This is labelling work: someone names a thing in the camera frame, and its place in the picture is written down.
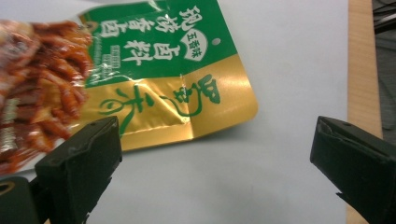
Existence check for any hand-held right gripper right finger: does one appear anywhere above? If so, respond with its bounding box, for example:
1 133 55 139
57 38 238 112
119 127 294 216
309 115 396 224

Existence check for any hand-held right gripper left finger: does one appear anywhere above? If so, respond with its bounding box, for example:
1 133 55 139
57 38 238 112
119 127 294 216
34 116 123 224

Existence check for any green and gold seasoning packet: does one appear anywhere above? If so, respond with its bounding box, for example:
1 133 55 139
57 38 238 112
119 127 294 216
0 0 260 175

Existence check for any dark metal stand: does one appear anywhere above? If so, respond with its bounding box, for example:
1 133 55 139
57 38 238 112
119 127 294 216
372 0 396 35

